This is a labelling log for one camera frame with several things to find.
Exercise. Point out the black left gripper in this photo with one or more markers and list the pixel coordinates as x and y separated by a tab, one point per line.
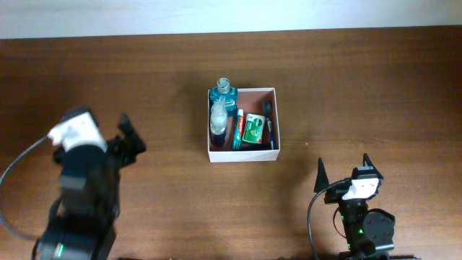
125	155

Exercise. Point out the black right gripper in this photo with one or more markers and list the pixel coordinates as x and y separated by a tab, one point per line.
335	193

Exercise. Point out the clear foam soap pump bottle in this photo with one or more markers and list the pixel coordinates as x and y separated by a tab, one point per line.
218	123

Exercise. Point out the green white soap box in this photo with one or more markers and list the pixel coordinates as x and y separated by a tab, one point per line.
253	131

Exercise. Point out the blue white toothbrush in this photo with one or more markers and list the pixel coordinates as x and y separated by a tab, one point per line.
267	111

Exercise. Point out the teal Listerine mouthwash bottle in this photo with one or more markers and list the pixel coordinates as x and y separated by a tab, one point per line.
224	89

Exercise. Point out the red green toothpaste tube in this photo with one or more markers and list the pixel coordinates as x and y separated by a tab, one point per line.
237	139

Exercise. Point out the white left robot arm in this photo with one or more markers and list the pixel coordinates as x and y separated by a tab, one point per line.
60	241

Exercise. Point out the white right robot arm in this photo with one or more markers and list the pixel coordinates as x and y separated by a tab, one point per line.
368	232

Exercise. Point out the pink white cardboard box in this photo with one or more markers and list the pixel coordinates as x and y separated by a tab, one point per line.
251	101

